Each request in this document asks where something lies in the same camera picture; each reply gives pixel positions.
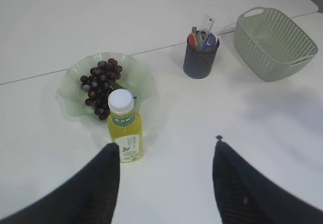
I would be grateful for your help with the black mesh pen holder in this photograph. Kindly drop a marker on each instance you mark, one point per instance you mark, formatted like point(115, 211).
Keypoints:
point(198, 64)

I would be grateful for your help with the red glitter glue pen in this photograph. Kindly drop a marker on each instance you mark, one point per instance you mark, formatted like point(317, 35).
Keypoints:
point(193, 42)

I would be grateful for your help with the clear plastic ruler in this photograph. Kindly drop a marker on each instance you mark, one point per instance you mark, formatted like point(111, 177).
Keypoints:
point(207, 24)

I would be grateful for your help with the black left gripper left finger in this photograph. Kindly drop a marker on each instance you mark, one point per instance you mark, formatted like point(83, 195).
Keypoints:
point(90, 196)

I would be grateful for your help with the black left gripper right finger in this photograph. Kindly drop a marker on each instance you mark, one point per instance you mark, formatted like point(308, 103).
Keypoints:
point(244, 195)

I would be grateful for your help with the purple grape bunch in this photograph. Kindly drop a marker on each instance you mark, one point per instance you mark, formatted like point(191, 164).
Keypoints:
point(99, 84)

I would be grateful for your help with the blue scissors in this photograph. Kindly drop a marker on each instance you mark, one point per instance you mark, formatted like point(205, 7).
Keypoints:
point(210, 43)

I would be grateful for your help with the jasmine tea bottle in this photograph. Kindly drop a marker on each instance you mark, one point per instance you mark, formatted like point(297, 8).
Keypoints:
point(125, 126)

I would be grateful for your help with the green woven plastic basket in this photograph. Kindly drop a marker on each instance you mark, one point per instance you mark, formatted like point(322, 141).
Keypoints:
point(272, 45)

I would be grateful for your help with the green wavy plate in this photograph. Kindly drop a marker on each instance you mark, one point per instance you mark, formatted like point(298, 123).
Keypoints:
point(136, 77)

